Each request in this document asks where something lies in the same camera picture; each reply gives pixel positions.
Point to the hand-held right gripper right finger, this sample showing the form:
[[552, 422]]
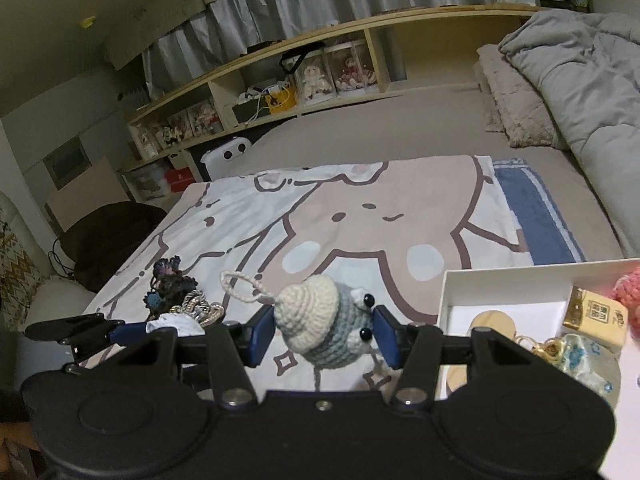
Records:
[[387, 337]]

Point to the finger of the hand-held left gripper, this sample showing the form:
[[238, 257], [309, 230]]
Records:
[[75, 327], [85, 357]]

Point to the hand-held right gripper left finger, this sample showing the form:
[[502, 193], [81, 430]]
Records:
[[260, 335]]

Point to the grey crochet toy cream hat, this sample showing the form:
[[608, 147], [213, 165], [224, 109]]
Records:
[[320, 320]]

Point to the white yarn ball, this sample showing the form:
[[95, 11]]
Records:
[[175, 324]]

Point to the white cardboard box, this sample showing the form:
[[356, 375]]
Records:
[[505, 287]]

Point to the blue white crochet pouch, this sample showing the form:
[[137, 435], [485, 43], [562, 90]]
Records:
[[585, 367]]

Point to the yellow tissue pack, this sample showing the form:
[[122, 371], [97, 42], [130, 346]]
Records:
[[597, 315]]

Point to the pink crochet doll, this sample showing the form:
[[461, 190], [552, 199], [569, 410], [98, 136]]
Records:
[[631, 295]]

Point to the white cushion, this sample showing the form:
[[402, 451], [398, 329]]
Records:
[[60, 302]]

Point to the zigzag patterned cushion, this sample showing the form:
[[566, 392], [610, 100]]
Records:
[[17, 265]]

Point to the dark brown cushion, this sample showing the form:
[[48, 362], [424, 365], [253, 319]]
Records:
[[110, 240]]

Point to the dark crochet flower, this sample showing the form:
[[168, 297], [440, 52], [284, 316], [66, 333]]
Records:
[[167, 280]]

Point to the cartoon printed blanket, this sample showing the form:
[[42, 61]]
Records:
[[350, 210]]

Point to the wooden cabinet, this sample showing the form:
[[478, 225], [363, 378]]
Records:
[[90, 195]]

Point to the clear storage bin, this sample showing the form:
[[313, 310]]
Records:
[[145, 182]]

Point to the white storage box with eyes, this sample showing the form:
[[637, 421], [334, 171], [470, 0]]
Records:
[[227, 157]]

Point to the blue towel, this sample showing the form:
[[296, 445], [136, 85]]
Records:
[[540, 210]]

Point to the beige bed sheet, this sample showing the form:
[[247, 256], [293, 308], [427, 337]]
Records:
[[375, 125]]

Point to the figurine display box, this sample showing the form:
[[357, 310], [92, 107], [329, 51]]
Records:
[[171, 129], [205, 117]]

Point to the black box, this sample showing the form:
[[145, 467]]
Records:
[[247, 112]]

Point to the yellow bag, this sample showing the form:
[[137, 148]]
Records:
[[281, 101]]

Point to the white doll display box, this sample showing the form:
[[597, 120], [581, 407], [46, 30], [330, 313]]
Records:
[[312, 80]]

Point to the fluffy beige pillow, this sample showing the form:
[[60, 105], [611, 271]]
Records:
[[520, 100]]

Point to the red doll display box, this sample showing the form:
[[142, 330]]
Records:
[[352, 67]]

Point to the small yellow ceiling object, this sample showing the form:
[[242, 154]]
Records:
[[89, 21]]

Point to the long wooden shelf unit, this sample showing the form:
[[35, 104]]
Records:
[[400, 22]]

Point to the grey duvet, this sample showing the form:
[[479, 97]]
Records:
[[590, 85]]

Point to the grey wall panel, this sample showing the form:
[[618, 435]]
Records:
[[67, 162]]

